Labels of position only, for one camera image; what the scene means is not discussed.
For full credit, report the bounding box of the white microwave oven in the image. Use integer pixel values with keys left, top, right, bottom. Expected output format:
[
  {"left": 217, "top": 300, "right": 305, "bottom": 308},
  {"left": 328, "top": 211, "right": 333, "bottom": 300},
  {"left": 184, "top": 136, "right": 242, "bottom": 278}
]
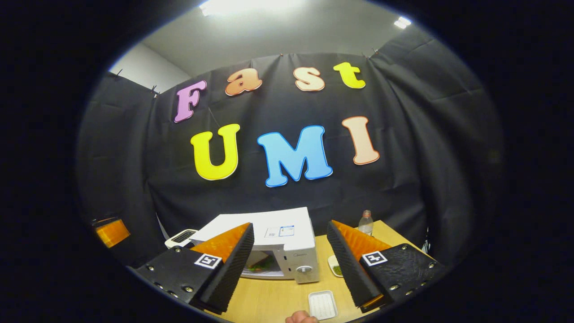
[{"left": 191, "top": 206, "right": 320, "bottom": 284}]

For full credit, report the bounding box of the white rectangular tray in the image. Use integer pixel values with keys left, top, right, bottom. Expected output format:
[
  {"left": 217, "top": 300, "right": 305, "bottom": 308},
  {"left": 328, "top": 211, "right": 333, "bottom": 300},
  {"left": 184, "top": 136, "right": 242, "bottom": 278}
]
[{"left": 308, "top": 290, "right": 338, "bottom": 321}]

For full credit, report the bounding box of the sandwich with lettuce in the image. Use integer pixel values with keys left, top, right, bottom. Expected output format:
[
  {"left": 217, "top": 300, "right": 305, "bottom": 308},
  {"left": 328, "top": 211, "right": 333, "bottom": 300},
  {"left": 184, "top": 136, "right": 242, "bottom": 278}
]
[{"left": 244, "top": 251, "right": 281, "bottom": 273}]

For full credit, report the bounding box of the white toaster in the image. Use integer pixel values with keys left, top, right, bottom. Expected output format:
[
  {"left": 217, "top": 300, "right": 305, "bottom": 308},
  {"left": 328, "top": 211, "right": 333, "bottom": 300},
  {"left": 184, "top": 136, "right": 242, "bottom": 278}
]
[{"left": 165, "top": 229, "right": 198, "bottom": 249}]

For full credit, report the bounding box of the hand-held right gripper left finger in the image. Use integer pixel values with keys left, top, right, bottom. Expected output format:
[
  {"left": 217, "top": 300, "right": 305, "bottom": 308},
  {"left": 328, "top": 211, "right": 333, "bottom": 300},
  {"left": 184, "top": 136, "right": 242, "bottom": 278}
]
[{"left": 135, "top": 223, "right": 255, "bottom": 314}]

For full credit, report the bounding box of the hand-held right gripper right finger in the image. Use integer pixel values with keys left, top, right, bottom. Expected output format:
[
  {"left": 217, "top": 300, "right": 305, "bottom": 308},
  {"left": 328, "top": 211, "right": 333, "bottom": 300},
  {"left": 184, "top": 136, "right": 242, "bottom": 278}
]
[{"left": 326, "top": 220, "right": 447, "bottom": 314}]

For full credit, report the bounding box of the large ceiling light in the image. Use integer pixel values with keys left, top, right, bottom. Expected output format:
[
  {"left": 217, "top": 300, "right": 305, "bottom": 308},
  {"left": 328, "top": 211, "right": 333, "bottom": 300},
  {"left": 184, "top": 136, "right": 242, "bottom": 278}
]
[{"left": 200, "top": 0, "right": 305, "bottom": 17}]

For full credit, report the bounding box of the black backdrop cloth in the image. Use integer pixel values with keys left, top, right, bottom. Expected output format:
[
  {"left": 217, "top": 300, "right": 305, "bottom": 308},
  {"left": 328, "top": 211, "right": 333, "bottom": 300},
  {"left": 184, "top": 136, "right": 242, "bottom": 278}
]
[{"left": 75, "top": 27, "right": 505, "bottom": 270}]

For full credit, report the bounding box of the clear plastic bottle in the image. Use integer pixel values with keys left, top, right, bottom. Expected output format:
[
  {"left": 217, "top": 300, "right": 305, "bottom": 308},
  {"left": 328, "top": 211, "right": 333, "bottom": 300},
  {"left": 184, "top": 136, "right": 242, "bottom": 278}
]
[{"left": 358, "top": 210, "right": 374, "bottom": 237}]

